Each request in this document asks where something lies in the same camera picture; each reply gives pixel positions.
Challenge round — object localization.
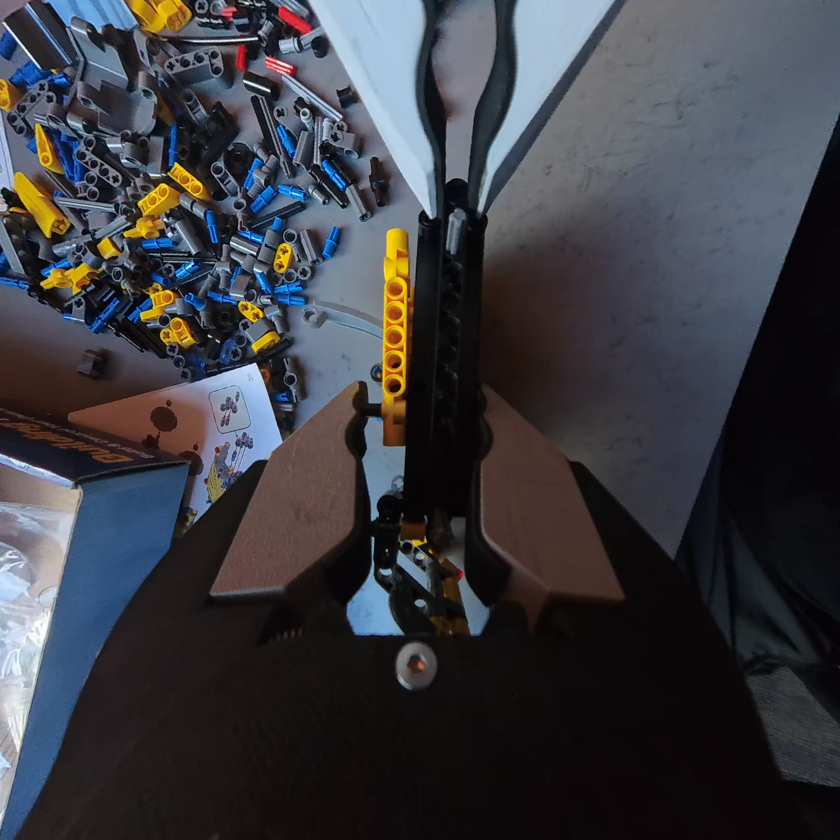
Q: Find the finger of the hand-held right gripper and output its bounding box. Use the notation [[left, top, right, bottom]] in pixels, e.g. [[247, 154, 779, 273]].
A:
[[307, 0, 450, 219], [467, 0, 629, 213]]

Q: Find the person's dark clothing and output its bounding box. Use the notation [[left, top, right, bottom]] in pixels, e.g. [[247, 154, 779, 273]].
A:
[[676, 177, 840, 788]]

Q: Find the blue cardboard box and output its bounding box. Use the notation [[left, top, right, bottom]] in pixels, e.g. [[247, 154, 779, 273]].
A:
[[0, 407, 193, 840]]

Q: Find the clear plastic bag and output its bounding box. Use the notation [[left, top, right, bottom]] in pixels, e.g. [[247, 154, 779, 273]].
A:
[[0, 459, 81, 782]]

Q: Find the yellow black building-block vehicle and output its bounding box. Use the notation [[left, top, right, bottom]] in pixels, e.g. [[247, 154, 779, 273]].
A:
[[305, 177, 490, 637]]

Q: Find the white instruction booklet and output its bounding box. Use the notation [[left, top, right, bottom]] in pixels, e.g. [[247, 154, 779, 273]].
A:
[[67, 362, 284, 526]]

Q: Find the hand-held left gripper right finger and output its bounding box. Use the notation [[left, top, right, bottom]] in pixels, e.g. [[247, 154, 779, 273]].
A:
[[471, 385, 626, 630]]

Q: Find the pile of building-block parts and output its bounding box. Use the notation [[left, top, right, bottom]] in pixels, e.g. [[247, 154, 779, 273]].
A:
[[0, 0, 395, 408]]

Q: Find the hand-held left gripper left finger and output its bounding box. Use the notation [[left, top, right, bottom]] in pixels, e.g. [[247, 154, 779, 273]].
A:
[[209, 381, 374, 614]]

